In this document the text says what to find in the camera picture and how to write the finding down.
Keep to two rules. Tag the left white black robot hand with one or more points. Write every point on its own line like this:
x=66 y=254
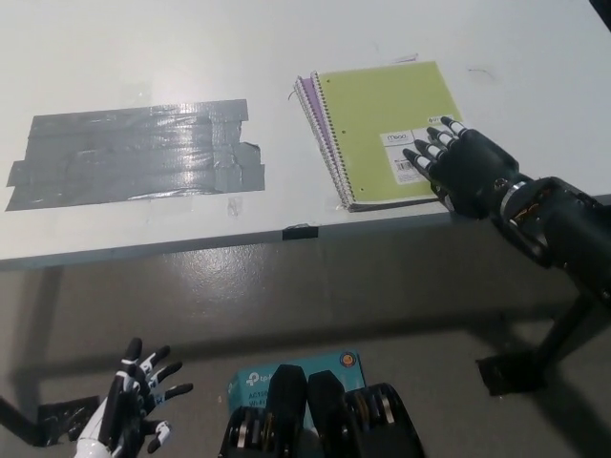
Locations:
x=119 y=415

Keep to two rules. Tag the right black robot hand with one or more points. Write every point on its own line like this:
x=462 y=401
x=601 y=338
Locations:
x=472 y=167

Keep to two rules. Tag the green spiral notebook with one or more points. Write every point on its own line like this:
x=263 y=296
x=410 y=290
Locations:
x=377 y=114

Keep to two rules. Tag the purple spiral notebook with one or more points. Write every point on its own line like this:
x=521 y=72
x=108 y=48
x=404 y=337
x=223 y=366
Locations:
x=310 y=97

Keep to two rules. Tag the teal router box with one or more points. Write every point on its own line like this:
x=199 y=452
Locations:
x=253 y=384

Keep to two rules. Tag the small black tape piece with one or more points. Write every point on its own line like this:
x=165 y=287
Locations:
x=300 y=233

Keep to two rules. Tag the clear tape piece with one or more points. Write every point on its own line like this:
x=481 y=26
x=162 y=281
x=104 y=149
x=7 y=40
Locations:
x=233 y=207

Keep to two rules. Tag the grey duct tape patch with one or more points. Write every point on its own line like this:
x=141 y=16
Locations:
x=133 y=155

